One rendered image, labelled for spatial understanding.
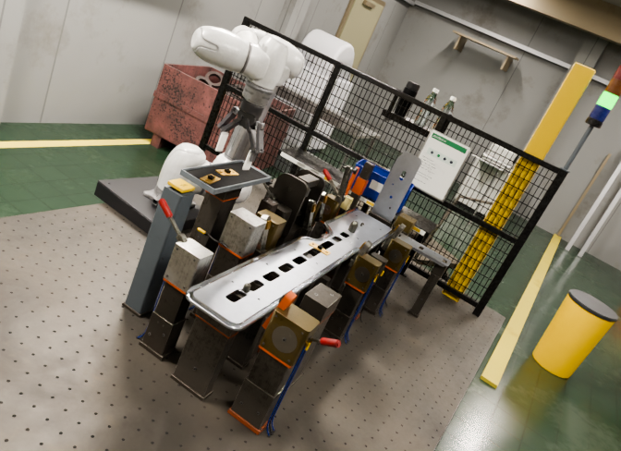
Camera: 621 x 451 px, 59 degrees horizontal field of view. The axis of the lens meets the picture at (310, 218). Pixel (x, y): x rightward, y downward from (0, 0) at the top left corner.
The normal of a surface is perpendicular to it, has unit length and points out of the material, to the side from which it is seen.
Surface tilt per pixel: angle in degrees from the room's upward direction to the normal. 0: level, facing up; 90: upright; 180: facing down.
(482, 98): 90
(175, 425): 0
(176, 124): 90
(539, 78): 90
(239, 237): 90
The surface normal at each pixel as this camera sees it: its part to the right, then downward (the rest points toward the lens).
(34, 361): 0.39, -0.86
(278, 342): -0.41, 0.18
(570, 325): -0.69, 0.04
